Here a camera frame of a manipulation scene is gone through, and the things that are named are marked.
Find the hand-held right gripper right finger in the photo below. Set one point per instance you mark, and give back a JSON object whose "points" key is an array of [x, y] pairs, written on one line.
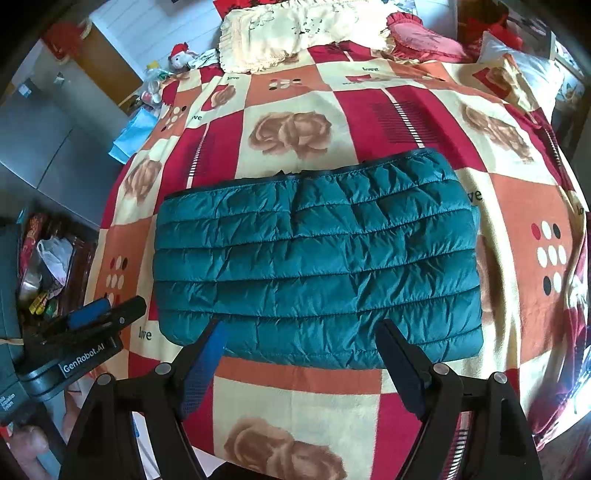
{"points": [[406, 369]]}

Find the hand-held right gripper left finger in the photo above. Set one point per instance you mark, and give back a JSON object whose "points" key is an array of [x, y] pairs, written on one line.
{"points": [[205, 364]]}

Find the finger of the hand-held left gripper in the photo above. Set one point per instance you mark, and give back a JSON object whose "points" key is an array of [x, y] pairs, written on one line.
{"points": [[127, 310], [87, 314]]}

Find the teal quilted puffer jacket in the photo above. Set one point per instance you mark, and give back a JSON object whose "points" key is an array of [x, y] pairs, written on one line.
{"points": [[323, 258]]}

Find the cluttered wooden drawer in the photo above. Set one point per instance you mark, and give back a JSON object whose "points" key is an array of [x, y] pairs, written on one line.
{"points": [[51, 295]]}

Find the white plastic bag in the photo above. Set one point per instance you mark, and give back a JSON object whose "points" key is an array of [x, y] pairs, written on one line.
{"points": [[55, 258]]}

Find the light blue cloth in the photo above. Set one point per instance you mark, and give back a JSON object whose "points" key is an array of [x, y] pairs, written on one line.
{"points": [[136, 134]]}

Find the grey cabinet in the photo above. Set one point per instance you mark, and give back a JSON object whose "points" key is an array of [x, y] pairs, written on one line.
{"points": [[51, 138]]}

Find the bedside clutter pile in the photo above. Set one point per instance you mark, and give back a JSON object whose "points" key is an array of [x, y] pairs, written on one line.
{"points": [[154, 87]]}

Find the brown wooden door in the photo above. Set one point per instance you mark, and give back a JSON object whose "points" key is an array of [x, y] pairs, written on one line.
{"points": [[115, 69]]}

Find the red white stuffed toy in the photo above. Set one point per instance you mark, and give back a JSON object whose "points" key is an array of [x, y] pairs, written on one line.
{"points": [[180, 57]]}

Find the red hanging ornament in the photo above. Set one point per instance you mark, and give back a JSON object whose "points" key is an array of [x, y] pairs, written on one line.
{"points": [[64, 39]]}

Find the red cream patchwork rose blanket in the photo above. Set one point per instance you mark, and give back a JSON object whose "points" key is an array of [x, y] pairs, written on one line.
{"points": [[300, 92]]}

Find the cream fringed pillow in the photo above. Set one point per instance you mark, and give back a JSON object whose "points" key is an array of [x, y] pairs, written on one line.
{"points": [[286, 37]]}

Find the white pillow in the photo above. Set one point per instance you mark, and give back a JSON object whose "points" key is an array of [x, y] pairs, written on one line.
{"points": [[531, 69]]}

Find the red heart-shaped pillow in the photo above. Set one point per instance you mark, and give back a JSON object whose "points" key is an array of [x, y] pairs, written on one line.
{"points": [[425, 39]]}

